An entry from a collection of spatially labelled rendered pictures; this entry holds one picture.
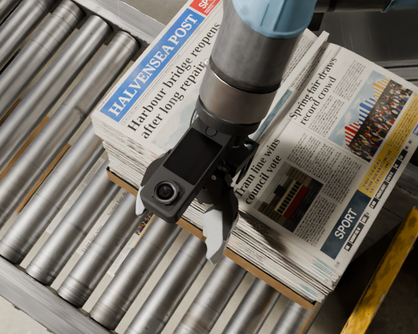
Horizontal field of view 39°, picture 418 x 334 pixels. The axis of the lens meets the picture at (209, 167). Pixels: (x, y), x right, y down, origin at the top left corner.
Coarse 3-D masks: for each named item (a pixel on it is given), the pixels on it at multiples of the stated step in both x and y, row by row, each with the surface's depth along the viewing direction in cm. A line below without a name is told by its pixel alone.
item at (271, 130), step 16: (304, 32) 83; (304, 48) 82; (320, 48) 82; (336, 48) 82; (320, 64) 81; (304, 80) 80; (288, 96) 78; (304, 96) 78; (272, 112) 77; (288, 112) 77; (272, 128) 76; (272, 144) 75; (256, 160) 74; (192, 208) 85; (192, 224) 90
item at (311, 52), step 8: (320, 40) 82; (312, 48) 81; (304, 56) 80; (312, 56) 80; (304, 64) 79; (296, 72) 78; (288, 80) 78; (280, 88) 77; (288, 88) 77; (280, 96) 76; (272, 104) 76; (264, 120) 75; (248, 136) 74
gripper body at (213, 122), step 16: (208, 112) 59; (224, 128) 59; (240, 128) 59; (256, 128) 61; (240, 144) 67; (256, 144) 68; (224, 160) 64; (240, 160) 65; (224, 176) 63; (240, 176) 69; (208, 192) 65
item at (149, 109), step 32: (192, 0) 84; (192, 32) 81; (160, 64) 79; (192, 64) 79; (128, 96) 77; (160, 96) 77; (192, 96) 77; (96, 128) 79; (128, 128) 75; (160, 128) 75; (128, 160) 83
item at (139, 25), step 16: (80, 0) 111; (96, 0) 111; (112, 0) 111; (112, 16) 110; (128, 16) 110; (144, 16) 110; (112, 32) 114; (128, 32) 109; (144, 32) 109; (160, 32) 109; (144, 48) 111; (400, 176) 99; (416, 176) 99; (400, 192) 100; (416, 192) 98; (400, 208) 106
